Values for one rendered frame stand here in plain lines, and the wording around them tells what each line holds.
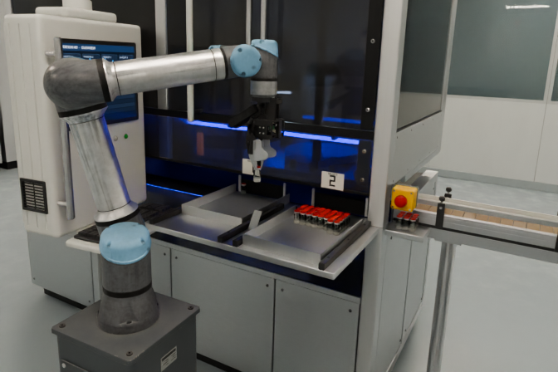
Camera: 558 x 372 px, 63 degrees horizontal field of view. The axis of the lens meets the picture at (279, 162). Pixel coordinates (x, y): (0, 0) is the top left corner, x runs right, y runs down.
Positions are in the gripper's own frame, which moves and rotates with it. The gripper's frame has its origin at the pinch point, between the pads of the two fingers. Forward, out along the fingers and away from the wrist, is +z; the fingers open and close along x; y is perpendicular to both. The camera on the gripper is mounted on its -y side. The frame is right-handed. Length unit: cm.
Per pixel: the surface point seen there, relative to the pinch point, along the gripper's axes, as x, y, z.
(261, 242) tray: -2.3, 4.1, 22.8
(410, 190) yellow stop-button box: 35, 38, 10
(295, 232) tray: 15.6, 6.0, 24.9
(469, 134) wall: 495, 5, 53
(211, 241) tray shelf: -4.8, -12.7, 25.4
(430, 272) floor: 201, 22, 113
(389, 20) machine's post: 35, 26, -43
